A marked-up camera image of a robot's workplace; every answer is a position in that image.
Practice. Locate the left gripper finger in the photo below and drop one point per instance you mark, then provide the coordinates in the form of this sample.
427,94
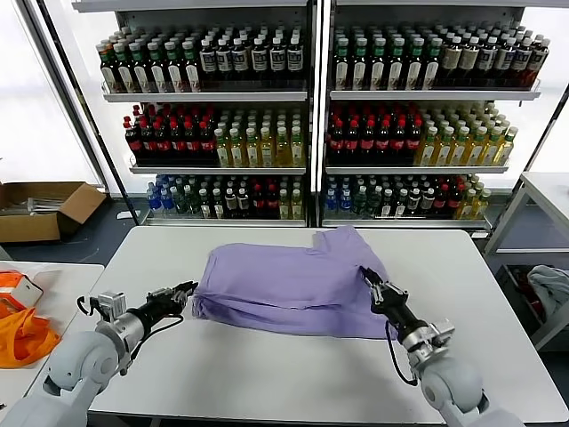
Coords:
181,296
184,287

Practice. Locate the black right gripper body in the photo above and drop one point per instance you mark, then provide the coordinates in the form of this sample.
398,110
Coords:
395,311

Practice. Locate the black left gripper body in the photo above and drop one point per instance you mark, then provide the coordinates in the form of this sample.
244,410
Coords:
153,309

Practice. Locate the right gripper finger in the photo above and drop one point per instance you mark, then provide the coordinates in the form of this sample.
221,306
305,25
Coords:
379,282
369,284

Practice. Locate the purple t-shirt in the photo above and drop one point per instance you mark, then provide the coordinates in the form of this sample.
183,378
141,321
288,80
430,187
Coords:
289,284

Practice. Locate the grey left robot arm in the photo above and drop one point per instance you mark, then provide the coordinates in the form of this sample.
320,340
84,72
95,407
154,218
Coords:
84,360

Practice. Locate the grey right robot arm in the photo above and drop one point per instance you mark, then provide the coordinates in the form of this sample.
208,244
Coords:
449,387

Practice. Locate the white cap dark drink bottle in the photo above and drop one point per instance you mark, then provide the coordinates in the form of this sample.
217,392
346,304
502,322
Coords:
205,204
218,204
387,204
401,204

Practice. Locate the clear green water bottle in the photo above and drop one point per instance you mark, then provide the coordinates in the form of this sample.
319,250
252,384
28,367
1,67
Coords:
360,203
374,203
192,203
180,202

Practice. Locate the blue water bottle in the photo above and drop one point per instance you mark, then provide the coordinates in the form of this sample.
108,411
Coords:
332,202
154,201
167,202
346,202

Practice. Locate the beige label dark drink bottle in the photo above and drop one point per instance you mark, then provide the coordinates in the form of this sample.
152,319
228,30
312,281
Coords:
469,60
230,204
243,204
427,203
414,203
451,60

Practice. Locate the white paper scrap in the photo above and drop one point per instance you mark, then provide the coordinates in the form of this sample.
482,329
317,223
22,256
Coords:
123,216

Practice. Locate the red cap cola bottle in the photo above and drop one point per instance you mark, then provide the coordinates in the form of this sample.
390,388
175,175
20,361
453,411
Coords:
413,144
163,144
441,203
382,144
207,144
336,144
148,144
133,144
366,144
455,203
398,144
351,144
259,204
272,204

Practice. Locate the yellow juice bottle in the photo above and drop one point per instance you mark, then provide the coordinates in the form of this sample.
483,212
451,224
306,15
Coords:
282,151
475,151
267,151
504,151
252,151
223,151
443,151
459,151
297,207
427,151
238,151
490,151
467,207
480,205
285,207
297,151

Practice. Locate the dark storage bin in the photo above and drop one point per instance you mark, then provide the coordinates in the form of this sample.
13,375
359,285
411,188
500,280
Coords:
509,289

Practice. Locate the orange and white carton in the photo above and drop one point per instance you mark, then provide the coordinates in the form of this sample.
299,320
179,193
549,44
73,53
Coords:
26,291

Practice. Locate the orange cloth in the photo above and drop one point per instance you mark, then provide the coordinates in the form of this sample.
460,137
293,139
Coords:
26,338

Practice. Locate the red cloth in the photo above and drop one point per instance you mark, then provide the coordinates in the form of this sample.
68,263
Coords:
535,308

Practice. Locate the clear plastic packet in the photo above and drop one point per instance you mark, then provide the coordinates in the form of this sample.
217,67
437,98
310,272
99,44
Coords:
44,207

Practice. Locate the brown cardboard box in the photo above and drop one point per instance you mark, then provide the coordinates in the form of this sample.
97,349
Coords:
26,227

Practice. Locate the grey white crumpled cloth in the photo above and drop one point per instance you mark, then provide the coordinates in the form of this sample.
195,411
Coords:
551,289

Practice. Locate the grey metal bottle shelf unit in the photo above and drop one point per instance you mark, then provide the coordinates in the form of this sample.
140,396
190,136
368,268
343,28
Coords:
427,95
204,98

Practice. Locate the green cap dark tea bottle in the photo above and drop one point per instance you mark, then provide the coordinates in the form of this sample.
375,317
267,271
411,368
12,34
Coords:
157,71
360,66
413,66
174,71
140,71
192,71
124,71
342,66
395,66
378,66
431,66

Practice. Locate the white label dark drink bottle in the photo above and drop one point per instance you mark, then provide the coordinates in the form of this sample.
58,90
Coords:
240,62
503,60
294,61
208,62
537,61
224,62
521,61
258,61
276,61
486,60

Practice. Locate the orange label tea bottle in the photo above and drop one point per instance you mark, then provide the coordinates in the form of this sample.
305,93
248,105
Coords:
109,71

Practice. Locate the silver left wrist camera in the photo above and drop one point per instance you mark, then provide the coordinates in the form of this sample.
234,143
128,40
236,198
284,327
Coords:
111,304

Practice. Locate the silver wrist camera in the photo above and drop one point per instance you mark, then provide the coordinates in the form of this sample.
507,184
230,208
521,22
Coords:
442,331
111,304

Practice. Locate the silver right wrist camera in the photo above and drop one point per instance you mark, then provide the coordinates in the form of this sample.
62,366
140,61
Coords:
442,331

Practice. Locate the white metal frame table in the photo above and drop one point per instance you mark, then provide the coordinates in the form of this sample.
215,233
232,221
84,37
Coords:
547,187

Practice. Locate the black window post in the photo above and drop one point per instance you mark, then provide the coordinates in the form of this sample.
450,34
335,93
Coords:
80,89

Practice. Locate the dark window post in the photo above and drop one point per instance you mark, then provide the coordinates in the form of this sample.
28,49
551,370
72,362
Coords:
546,129

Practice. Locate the grey window post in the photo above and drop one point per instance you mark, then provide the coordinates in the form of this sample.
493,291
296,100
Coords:
61,89

